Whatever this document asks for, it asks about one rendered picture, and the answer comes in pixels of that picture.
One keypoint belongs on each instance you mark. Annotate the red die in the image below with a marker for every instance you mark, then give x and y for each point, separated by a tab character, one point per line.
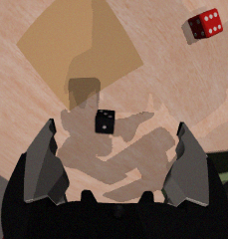
206	24

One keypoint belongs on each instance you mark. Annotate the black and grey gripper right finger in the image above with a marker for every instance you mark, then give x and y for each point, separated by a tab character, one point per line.
193	185

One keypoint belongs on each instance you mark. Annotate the black die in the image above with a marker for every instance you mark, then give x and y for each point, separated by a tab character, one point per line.
104	122

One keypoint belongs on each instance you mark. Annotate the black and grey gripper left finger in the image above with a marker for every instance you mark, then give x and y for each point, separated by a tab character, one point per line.
38	183

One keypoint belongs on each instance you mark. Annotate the tan flat mat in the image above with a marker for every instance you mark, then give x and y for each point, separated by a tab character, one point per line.
79	47

